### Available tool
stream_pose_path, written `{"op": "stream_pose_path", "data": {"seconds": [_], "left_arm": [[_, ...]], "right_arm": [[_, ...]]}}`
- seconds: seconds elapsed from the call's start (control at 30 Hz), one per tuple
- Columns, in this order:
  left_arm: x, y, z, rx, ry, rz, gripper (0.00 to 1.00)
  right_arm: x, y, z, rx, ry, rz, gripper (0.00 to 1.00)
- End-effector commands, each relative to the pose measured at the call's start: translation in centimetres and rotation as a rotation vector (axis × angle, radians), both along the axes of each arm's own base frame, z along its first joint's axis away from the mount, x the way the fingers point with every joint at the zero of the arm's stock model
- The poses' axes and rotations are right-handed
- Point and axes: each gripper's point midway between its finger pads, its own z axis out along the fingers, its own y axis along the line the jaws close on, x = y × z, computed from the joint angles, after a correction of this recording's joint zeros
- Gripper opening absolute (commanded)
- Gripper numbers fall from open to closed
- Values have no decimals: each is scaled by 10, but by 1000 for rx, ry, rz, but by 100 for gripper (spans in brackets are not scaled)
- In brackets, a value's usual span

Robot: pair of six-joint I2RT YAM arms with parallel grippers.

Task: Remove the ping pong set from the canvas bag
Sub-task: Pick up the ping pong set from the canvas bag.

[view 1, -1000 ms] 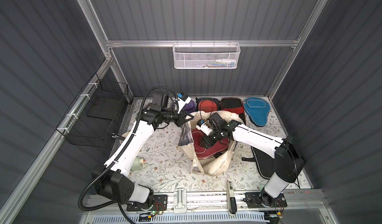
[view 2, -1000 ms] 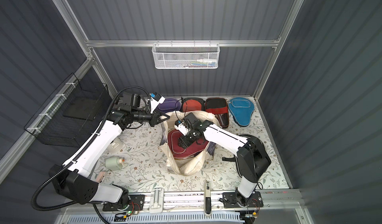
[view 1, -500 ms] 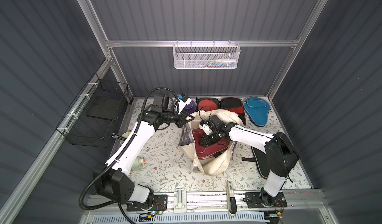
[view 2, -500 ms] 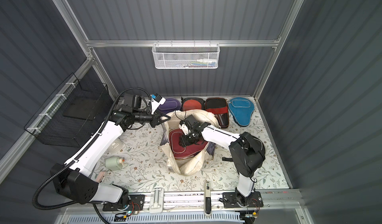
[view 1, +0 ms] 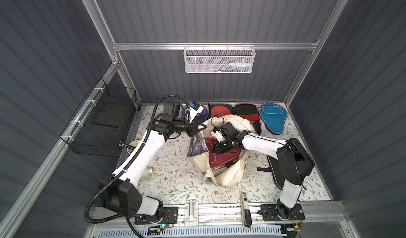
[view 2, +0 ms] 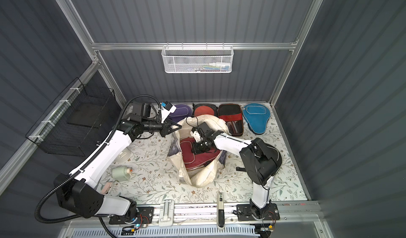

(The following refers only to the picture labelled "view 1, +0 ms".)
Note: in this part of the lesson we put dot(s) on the purple pouch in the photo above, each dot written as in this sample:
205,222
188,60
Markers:
200,113

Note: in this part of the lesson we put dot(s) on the red ping pong paddle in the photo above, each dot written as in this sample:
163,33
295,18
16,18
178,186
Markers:
218,110

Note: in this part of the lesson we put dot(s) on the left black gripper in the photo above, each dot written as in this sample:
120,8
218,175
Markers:
191,127

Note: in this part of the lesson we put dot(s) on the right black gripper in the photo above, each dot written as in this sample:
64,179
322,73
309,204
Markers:
224,142

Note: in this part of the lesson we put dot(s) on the black white handheld device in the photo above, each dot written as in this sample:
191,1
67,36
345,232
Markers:
245,211

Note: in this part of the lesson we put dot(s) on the black paddle case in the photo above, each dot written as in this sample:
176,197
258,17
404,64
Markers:
275,170

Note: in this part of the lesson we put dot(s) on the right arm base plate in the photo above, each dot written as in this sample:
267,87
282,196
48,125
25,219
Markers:
279,212

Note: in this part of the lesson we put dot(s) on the maroon red paddle case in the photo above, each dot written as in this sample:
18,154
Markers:
217,161

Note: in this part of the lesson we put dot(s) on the white wire wall basket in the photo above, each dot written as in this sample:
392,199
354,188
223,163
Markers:
219,60

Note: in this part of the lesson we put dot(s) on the red black ping pong set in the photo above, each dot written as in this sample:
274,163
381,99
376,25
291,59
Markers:
251,113

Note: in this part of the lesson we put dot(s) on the white vented floor panel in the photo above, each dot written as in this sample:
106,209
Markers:
216,231

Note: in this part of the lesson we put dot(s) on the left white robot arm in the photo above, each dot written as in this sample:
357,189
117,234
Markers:
122,196

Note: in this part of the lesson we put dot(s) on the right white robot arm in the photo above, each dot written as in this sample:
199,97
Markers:
291,165

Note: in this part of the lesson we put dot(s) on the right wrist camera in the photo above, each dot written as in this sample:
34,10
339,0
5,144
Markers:
217,133

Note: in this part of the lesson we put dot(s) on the white bracket on rail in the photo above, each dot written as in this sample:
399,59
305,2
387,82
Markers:
191,213

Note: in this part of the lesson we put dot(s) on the cream canvas tote bag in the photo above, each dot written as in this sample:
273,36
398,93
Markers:
226,169

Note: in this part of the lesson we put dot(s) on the black wire side basket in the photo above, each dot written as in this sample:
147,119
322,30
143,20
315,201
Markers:
105,122

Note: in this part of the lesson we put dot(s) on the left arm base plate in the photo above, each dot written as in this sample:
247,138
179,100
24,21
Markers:
164,215

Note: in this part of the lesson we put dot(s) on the blue paddle case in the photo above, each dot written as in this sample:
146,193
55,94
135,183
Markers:
273,116

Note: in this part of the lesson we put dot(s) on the cup with yellow item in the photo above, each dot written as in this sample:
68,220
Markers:
133,144

